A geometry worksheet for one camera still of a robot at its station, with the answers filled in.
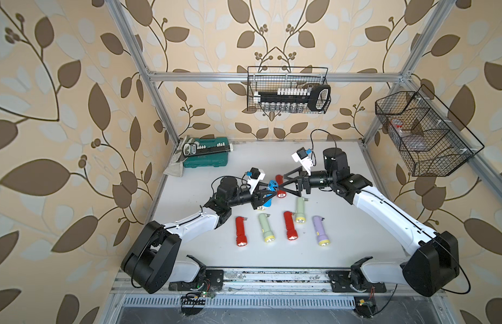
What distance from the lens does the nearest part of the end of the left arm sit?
2.33 feet

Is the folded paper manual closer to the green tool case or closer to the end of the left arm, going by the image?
the green tool case

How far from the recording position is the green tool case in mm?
1075
